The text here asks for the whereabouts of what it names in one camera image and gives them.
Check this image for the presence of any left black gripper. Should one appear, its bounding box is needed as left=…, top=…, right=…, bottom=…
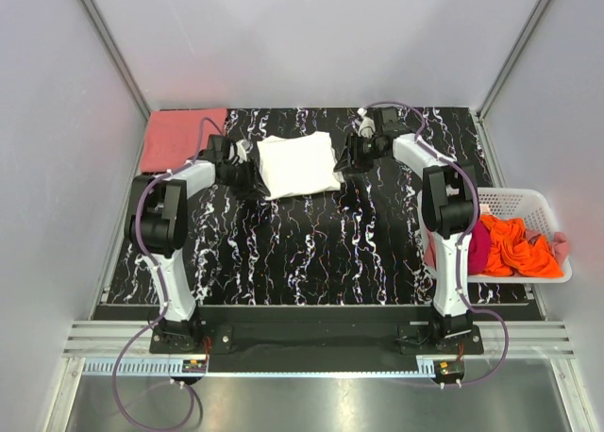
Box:
left=220, top=158, right=270, bottom=201

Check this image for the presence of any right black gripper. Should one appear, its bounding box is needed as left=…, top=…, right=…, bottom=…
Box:
left=333, top=132, right=385, bottom=176

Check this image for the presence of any white t shirt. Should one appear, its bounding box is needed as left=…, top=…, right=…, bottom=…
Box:
left=258, top=131, right=344, bottom=200

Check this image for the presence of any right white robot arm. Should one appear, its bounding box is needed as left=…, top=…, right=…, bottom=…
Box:
left=334, top=102, right=479, bottom=354

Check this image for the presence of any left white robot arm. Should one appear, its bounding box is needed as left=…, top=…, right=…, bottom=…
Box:
left=124, top=135, right=269, bottom=354

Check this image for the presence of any folded pink t shirt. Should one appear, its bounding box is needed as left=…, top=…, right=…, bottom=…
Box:
left=139, top=108, right=227, bottom=173

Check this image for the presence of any pink t shirt in basket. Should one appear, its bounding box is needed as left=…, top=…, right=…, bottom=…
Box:
left=424, top=240, right=437, bottom=269

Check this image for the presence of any magenta t shirt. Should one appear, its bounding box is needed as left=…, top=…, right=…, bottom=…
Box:
left=467, top=221, right=492, bottom=275

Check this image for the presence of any orange t shirt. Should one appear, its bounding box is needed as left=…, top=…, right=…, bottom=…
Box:
left=479, top=214, right=570, bottom=279

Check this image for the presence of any white plastic laundry basket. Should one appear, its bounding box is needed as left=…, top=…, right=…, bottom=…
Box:
left=417, top=186, right=574, bottom=286

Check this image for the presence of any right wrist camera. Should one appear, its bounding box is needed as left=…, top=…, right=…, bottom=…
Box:
left=356, top=108, right=376, bottom=138

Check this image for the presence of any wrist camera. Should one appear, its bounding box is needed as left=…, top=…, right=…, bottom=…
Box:
left=235, top=139, right=253, bottom=162
left=356, top=108, right=376, bottom=138

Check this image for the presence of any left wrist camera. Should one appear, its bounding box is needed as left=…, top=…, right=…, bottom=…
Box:
left=235, top=139, right=253, bottom=162

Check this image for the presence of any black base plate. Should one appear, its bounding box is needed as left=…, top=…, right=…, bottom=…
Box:
left=150, top=307, right=484, bottom=375

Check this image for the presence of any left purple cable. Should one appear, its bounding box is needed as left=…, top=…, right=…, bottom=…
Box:
left=111, top=116, right=227, bottom=428

